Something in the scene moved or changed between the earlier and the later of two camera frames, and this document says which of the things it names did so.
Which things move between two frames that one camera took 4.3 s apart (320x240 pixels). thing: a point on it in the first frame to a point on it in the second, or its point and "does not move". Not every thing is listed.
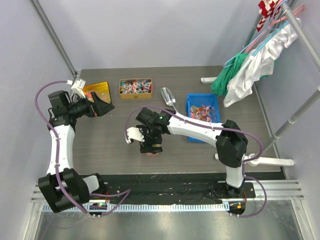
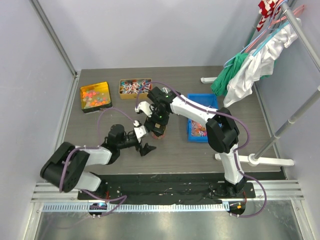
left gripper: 100,107 to 143,150
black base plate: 135,188 does not move
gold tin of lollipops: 139,88 does not move
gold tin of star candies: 101,90 does not move
